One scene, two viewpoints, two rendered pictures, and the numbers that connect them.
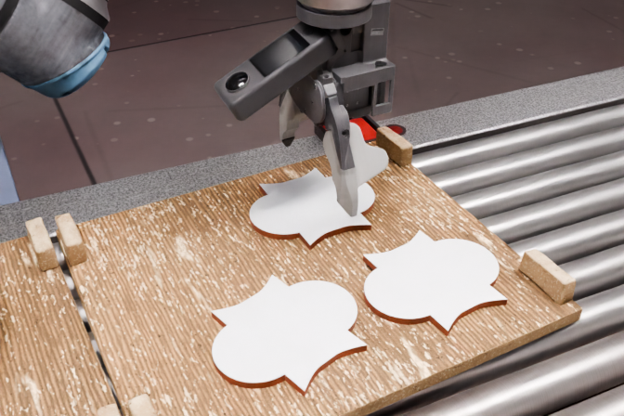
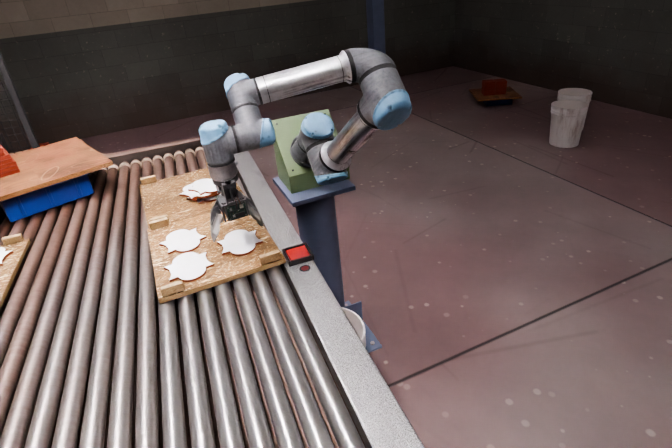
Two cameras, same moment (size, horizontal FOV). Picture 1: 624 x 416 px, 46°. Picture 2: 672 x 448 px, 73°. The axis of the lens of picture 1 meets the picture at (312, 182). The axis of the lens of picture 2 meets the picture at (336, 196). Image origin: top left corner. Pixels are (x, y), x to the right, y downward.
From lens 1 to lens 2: 1.58 m
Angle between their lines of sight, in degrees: 79
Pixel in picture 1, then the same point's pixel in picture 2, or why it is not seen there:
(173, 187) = (274, 220)
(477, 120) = (310, 295)
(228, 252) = (224, 229)
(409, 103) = not seen: outside the picture
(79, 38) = (319, 168)
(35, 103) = (652, 254)
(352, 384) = (158, 252)
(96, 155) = (609, 296)
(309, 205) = (238, 240)
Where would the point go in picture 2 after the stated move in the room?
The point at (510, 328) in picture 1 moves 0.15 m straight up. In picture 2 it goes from (160, 282) to (144, 235)
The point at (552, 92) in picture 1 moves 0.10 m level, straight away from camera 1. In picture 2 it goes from (341, 330) to (382, 340)
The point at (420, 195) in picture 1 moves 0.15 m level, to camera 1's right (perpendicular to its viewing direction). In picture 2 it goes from (238, 267) to (224, 302)
